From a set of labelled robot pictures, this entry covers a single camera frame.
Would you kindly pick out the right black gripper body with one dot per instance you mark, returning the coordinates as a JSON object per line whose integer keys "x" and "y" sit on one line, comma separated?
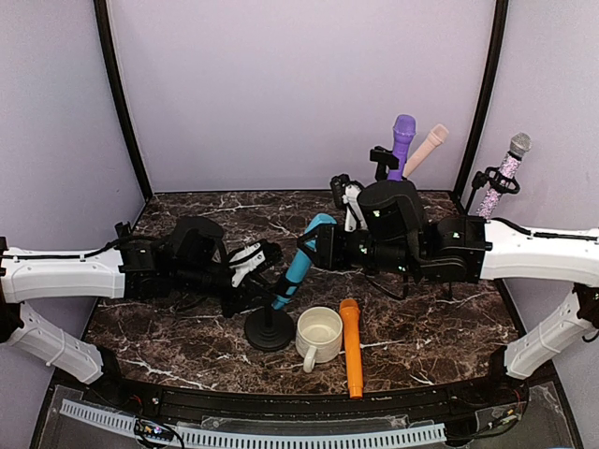
{"x": 344, "y": 255}

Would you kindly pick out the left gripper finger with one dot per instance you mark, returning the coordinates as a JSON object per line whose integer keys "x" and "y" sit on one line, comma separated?
{"x": 259, "y": 288}
{"x": 255, "y": 304}

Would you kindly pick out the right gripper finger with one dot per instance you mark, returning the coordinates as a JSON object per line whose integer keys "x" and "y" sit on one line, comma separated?
{"x": 316, "y": 250}
{"x": 316, "y": 232}

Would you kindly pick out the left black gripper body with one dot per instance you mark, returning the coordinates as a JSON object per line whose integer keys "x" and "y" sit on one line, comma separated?
{"x": 195, "y": 281}

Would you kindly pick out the blue toy microphone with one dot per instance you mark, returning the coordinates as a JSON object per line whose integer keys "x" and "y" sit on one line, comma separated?
{"x": 290, "y": 281}

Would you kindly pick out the black stand of blue microphone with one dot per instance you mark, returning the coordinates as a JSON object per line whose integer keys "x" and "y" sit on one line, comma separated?
{"x": 269, "y": 330}

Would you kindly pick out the orange toy microphone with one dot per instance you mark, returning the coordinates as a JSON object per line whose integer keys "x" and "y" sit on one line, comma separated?
{"x": 349, "y": 312}

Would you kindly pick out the black stand of purple microphone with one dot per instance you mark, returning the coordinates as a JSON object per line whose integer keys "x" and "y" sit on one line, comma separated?
{"x": 385, "y": 161}

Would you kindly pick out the purple toy microphone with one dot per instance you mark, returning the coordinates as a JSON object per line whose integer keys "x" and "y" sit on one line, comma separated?
{"x": 404, "y": 130}

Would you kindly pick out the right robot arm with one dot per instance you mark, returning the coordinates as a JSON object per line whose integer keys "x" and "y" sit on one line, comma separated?
{"x": 398, "y": 238}

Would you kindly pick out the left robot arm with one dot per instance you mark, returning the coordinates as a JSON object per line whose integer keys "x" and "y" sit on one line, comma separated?
{"x": 192, "y": 257}

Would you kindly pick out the pink toy microphone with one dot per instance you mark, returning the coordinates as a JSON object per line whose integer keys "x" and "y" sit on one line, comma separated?
{"x": 435, "y": 138}

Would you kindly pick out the silver glitter microphone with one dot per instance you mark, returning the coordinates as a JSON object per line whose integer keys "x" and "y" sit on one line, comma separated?
{"x": 501, "y": 180}

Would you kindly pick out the white ceramic mug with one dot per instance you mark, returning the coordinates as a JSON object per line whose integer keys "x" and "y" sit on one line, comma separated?
{"x": 319, "y": 336}

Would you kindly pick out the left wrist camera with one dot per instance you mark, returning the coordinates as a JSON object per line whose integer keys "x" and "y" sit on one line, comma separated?
{"x": 254, "y": 258}

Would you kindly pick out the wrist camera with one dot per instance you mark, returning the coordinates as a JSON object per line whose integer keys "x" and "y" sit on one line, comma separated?
{"x": 345, "y": 196}
{"x": 254, "y": 258}

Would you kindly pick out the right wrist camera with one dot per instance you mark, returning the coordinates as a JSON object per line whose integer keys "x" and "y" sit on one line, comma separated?
{"x": 345, "y": 196}

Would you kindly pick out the black front rail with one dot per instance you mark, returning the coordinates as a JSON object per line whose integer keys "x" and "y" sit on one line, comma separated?
{"x": 452, "y": 402}

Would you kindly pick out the white cable duct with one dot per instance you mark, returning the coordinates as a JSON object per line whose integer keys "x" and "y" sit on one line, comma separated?
{"x": 249, "y": 435}

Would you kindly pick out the right black frame post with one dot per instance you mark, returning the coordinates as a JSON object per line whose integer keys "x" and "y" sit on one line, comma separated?
{"x": 496, "y": 40}

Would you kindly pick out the black frame post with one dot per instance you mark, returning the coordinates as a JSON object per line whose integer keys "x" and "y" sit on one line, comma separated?
{"x": 496, "y": 40}
{"x": 109, "y": 54}

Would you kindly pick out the left black frame post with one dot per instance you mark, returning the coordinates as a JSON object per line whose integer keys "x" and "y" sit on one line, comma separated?
{"x": 109, "y": 54}

